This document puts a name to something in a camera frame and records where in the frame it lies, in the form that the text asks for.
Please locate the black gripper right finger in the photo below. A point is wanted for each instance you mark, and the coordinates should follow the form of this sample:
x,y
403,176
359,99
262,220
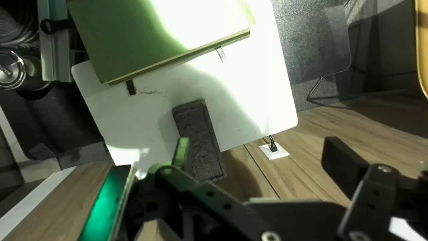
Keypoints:
x,y
379,201

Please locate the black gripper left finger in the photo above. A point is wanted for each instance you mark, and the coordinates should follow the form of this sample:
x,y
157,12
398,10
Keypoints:
x,y
196,205

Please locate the black whiteboard eraser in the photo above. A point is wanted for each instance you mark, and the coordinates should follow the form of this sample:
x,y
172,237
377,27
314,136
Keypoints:
x,y
200,141

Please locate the white side table board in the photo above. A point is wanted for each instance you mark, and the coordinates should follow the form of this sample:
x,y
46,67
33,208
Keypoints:
x,y
241,89

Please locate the yellow chair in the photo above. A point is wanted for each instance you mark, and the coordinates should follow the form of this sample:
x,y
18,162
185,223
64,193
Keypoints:
x,y
422,44

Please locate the grey fabric chair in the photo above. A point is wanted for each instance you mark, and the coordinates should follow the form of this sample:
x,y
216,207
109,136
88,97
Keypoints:
x,y
312,40

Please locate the green notepad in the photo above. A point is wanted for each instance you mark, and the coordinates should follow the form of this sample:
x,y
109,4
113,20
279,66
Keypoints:
x,y
134,40

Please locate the aluminium extrusion bar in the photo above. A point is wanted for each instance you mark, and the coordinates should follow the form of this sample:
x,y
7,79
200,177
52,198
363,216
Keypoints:
x,y
56,44

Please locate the silver metal knob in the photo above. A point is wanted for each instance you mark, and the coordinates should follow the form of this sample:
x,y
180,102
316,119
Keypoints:
x,y
11,69

